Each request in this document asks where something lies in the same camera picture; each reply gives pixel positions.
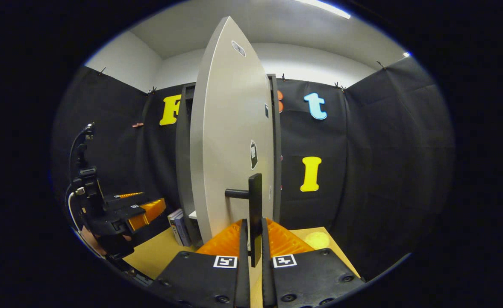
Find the grey blue book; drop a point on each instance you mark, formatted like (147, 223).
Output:
(183, 231)

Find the white book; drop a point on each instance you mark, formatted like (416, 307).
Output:
(173, 226)

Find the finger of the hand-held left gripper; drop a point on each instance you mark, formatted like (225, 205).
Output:
(148, 211)
(123, 201)

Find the beige cabinet door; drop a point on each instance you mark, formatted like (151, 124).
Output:
(225, 128)

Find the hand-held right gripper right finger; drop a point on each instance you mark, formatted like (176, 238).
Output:
(267, 278)

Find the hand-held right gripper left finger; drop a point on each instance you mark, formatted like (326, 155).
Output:
(242, 278)

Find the black backdrop cloth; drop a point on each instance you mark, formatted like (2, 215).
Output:
(383, 171)

